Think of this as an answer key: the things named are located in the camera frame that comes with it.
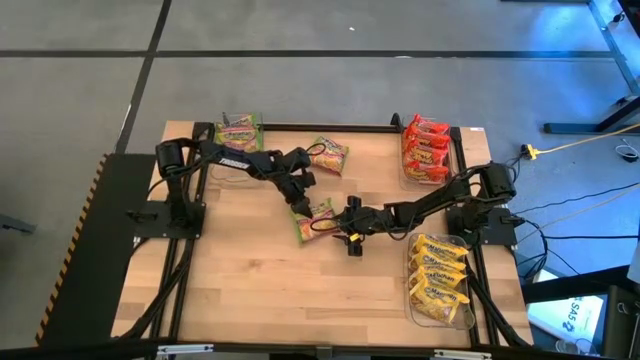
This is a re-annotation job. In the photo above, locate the black desk leg frame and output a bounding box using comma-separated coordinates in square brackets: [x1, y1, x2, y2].
[542, 0, 640, 135]

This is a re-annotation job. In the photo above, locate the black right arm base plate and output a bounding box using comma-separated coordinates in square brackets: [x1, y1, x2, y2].
[444, 205, 519, 247]

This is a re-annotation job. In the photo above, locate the black camera mounting rail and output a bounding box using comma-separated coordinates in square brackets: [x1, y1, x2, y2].
[0, 337, 640, 360]

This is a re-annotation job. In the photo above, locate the black metal beam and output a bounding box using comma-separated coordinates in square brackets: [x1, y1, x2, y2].
[519, 264, 632, 305]

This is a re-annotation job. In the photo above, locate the white coiled cable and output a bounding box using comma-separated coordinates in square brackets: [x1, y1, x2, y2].
[613, 138, 640, 164]

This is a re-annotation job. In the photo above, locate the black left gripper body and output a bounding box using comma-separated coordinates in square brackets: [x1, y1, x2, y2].
[277, 167, 317, 204]

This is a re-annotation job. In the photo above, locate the white printed sign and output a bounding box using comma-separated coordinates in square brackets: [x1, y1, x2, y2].
[527, 294, 606, 346]

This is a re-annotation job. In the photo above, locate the black hazard-striped platform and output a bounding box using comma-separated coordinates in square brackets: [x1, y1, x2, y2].
[34, 152, 157, 347]

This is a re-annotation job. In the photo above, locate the orange chicken noodle pack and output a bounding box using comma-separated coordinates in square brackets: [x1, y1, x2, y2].
[402, 160, 451, 185]
[402, 142, 450, 167]
[403, 124, 453, 150]
[409, 113, 452, 136]

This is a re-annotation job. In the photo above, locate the black cable bundle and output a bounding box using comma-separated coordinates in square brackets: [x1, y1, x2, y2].
[464, 269, 532, 349]
[119, 238, 197, 342]

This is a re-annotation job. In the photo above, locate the silver metal bracket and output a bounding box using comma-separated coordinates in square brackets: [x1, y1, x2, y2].
[157, 343, 215, 356]
[433, 348, 494, 360]

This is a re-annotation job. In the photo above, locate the black equipment box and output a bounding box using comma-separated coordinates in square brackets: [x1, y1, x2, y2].
[602, 284, 640, 360]

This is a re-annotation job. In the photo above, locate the white panel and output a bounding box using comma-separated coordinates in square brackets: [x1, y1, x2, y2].
[627, 238, 640, 285]

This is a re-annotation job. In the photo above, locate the black floor cable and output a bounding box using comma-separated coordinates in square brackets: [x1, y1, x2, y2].
[544, 234, 640, 241]

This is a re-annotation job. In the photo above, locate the yellow extension cord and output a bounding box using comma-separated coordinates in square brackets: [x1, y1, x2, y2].
[521, 122, 640, 161]

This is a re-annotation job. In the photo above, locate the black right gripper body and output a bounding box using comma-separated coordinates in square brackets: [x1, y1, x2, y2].
[344, 195, 399, 257]

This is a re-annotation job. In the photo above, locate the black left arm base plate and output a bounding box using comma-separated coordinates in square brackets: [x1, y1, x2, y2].
[127, 199, 207, 240]

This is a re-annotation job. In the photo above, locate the clear plastic bin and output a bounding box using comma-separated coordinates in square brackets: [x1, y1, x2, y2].
[405, 232, 476, 331]
[209, 112, 266, 190]
[398, 113, 457, 194]

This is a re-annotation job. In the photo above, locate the grey metal furniture foot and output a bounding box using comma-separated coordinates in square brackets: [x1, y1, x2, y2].
[0, 213, 37, 235]

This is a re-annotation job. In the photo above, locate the black aluminium table frame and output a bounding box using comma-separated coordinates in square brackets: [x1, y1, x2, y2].
[167, 121, 501, 349]

